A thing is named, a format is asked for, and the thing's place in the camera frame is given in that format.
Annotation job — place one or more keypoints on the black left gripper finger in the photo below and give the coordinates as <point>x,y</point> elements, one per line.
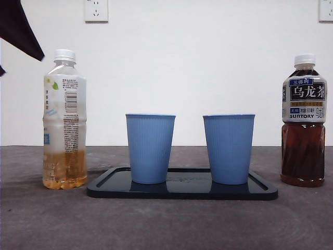
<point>1,71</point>
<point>15,23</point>

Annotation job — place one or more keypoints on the pale yellow tea bottle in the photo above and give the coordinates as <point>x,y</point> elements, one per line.
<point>65,117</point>

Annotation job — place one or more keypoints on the dark oolong tea bottle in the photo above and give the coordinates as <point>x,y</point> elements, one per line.
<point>303,156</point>

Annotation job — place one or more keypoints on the blue ribbed plastic cup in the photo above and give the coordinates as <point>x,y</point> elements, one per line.
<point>149,148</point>
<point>229,148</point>

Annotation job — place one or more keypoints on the dark navy rectangular tray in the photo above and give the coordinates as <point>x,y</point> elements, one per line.
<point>182,193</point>

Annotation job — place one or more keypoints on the white wall socket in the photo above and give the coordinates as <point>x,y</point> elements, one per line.
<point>95,13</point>
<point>326,13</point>

